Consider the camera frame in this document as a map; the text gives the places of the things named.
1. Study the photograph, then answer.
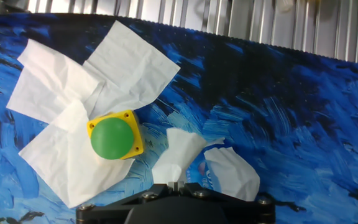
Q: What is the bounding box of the green button yellow box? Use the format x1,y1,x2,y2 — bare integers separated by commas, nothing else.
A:
86,109,145,161

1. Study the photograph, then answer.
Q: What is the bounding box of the crumpled white napkin in pack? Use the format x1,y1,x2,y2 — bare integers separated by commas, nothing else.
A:
203,146,260,202

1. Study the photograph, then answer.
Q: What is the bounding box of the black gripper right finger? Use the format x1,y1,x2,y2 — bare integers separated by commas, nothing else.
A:
177,182,276,224

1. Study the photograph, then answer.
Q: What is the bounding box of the painted blue yellow cloth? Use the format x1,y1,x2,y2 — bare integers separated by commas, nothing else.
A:
0,12,358,224

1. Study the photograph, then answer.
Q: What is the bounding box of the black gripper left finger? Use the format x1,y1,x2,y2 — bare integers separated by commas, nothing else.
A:
75,182,177,224

